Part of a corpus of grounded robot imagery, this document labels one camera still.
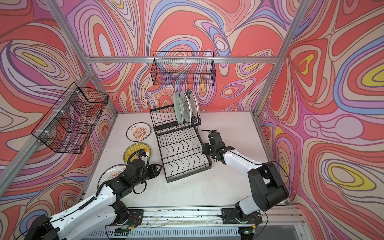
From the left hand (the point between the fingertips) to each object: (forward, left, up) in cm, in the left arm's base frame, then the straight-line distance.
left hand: (163, 166), depth 81 cm
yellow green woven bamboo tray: (+17, +22, -8) cm, 29 cm away
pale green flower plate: (+33, -7, +13) cm, 36 cm away
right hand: (+12, -24, -3) cm, 27 cm away
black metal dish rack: (+15, -11, -6) cm, 20 cm away
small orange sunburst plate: (+31, +24, -9) cm, 40 cm away
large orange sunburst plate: (0, +33, -8) cm, 34 cm away
